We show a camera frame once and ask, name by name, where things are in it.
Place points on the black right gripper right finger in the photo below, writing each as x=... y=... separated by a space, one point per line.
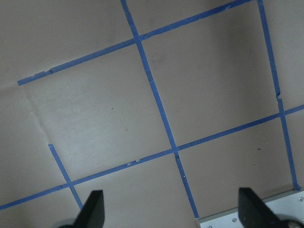
x=253 y=212

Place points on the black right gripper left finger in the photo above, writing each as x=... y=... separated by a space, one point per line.
x=92 y=215

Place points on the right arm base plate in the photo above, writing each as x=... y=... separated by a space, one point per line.
x=284 y=210

